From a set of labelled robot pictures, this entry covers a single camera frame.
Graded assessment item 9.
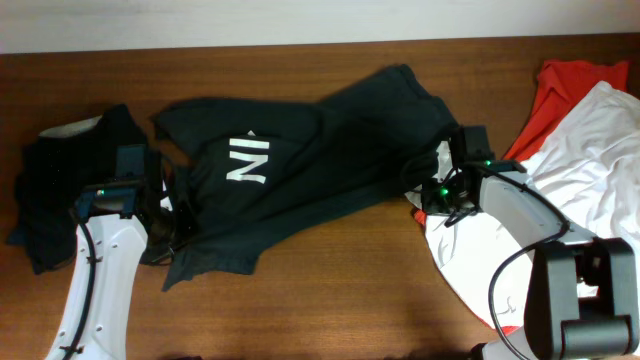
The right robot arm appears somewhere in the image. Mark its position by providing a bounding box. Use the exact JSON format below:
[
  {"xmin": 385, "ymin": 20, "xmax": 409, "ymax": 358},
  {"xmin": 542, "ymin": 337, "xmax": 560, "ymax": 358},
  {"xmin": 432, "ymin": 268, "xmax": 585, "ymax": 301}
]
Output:
[{"xmin": 421, "ymin": 126, "xmax": 639, "ymax": 360}]

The folded black clothes stack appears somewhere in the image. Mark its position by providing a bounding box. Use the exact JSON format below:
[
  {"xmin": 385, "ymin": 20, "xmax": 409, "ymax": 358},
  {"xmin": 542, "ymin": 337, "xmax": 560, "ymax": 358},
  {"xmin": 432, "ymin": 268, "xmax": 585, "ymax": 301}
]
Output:
[{"xmin": 7, "ymin": 104, "xmax": 147, "ymax": 274}]

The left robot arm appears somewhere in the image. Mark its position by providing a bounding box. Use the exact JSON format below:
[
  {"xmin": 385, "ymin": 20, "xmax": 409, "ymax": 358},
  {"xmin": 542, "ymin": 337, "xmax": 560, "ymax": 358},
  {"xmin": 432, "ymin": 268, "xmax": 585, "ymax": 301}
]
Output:
[{"xmin": 46, "ymin": 144, "xmax": 177, "ymax": 360}]

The black Nike t-shirt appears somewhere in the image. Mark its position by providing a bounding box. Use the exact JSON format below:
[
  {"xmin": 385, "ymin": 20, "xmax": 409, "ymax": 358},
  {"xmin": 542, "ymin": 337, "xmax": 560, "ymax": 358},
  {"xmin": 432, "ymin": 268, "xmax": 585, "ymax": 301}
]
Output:
[{"xmin": 153, "ymin": 65, "xmax": 457, "ymax": 287}]

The white t-shirt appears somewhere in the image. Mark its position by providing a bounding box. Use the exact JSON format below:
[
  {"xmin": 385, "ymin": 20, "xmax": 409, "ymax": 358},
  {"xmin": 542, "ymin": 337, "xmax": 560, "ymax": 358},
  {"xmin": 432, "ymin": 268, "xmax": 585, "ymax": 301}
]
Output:
[{"xmin": 415, "ymin": 81, "xmax": 639, "ymax": 324}]

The red t-shirt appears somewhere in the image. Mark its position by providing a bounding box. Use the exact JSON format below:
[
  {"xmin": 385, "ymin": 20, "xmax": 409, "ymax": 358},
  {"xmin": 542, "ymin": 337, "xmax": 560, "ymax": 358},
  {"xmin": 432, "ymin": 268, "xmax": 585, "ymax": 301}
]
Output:
[{"xmin": 503, "ymin": 60, "xmax": 630, "ymax": 161}]

